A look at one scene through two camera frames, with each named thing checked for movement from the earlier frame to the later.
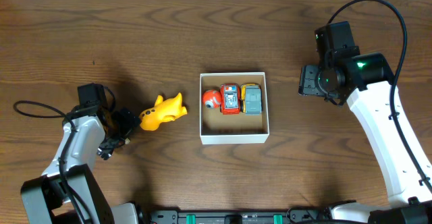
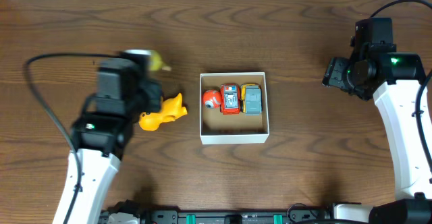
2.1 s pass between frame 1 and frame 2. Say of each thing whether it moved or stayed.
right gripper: moved
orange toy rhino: stayed
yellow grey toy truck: stayed
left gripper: moved
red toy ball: stayed
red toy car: stayed
